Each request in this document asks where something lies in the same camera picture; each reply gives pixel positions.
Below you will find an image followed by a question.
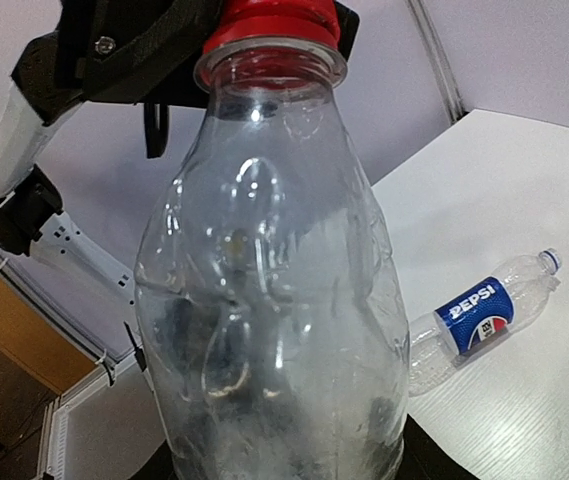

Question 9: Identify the Pepsi label plastic bottle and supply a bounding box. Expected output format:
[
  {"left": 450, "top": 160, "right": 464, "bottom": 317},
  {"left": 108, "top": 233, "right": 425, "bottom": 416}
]
[{"left": 409, "top": 248, "right": 562, "bottom": 397}]

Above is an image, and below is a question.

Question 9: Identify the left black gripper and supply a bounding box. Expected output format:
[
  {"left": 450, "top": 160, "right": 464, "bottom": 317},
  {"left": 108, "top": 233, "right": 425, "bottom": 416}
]
[{"left": 53, "top": 0, "right": 361, "bottom": 109}]

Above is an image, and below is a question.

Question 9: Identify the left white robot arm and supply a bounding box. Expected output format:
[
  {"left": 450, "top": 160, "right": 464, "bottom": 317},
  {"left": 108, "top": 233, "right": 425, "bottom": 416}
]
[{"left": 0, "top": 1, "right": 360, "bottom": 306}]

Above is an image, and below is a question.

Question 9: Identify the clear bottle red cap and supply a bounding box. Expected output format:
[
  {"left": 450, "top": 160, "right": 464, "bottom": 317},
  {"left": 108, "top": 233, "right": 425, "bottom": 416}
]
[{"left": 133, "top": 39, "right": 412, "bottom": 480}]

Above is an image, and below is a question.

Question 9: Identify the left aluminium frame post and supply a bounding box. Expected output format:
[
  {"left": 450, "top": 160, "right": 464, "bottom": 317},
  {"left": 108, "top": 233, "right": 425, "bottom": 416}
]
[{"left": 406, "top": 0, "right": 467, "bottom": 125}]

